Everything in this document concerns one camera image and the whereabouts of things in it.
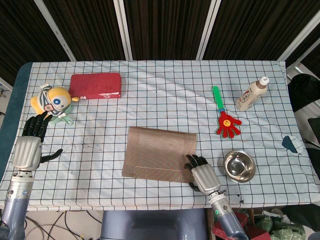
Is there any yellow plush toy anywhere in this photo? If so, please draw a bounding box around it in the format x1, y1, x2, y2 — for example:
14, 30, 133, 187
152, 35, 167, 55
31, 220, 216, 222
30, 83, 80, 119

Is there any brown woven cloth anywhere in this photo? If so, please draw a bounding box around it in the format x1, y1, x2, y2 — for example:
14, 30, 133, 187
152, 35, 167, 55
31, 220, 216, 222
121, 126, 198, 185

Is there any black chair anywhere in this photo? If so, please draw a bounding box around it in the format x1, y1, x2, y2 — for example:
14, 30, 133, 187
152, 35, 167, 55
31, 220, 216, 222
287, 73, 320, 113

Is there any beige milk tea bottle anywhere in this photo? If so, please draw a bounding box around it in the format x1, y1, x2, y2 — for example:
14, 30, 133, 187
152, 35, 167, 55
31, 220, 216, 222
235, 76, 270, 112

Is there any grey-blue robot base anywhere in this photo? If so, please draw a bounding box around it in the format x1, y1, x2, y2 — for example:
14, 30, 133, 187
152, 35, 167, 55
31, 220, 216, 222
99, 208, 208, 240

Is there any red green hand clapper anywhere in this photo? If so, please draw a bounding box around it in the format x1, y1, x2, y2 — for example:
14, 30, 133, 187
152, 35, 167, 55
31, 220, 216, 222
211, 85, 243, 139

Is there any green patterned bag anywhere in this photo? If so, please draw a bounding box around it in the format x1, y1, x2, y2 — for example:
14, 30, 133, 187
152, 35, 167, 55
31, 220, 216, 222
259, 212, 306, 240

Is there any stainless steel bowl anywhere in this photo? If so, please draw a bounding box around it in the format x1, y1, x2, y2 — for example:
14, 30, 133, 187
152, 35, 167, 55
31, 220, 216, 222
222, 149, 257, 183

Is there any red rectangular block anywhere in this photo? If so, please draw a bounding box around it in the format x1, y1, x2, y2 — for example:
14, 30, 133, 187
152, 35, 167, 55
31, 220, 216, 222
69, 71, 123, 100

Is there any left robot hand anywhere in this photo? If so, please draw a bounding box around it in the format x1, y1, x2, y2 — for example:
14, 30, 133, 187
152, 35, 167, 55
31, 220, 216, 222
12, 110, 64, 172

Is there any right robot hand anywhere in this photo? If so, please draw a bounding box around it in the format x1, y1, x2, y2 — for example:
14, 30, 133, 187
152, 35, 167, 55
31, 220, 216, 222
183, 154, 222, 196

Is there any white partition frame post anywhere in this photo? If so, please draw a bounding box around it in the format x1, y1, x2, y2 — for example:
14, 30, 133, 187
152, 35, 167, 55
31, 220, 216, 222
196, 0, 221, 60
113, 0, 133, 61
33, 0, 77, 62
276, 14, 320, 62

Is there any white checkered tablecloth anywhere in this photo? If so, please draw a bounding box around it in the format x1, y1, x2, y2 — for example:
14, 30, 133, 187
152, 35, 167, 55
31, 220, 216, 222
0, 59, 320, 211

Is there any black floor cable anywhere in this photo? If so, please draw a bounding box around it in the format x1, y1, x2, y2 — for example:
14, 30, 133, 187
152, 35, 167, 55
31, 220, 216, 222
24, 211, 101, 240

